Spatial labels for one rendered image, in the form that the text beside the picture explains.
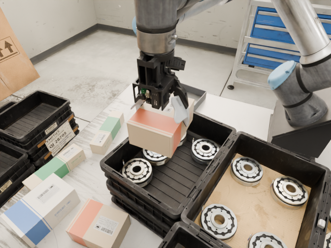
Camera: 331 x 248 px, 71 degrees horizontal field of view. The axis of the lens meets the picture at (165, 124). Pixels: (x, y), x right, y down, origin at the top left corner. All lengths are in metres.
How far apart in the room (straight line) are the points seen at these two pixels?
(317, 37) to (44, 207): 1.02
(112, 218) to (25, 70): 2.61
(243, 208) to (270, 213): 0.08
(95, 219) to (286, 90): 0.81
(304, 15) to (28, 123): 1.57
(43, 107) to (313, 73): 1.61
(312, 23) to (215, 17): 2.66
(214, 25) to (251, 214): 2.98
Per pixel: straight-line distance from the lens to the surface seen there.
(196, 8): 0.69
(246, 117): 1.30
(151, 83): 0.48
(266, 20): 2.48
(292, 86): 0.96
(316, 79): 0.93
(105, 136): 1.07
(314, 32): 0.88
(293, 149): 1.13
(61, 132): 1.67
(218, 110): 1.30
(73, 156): 1.03
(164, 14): 0.43
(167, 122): 0.56
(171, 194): 0.78
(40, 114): 1.79
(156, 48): 0.45
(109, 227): 0.81
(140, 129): 0.56
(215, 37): 3.55
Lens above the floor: 1.50
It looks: 43 degrees down
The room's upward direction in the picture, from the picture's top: straight up
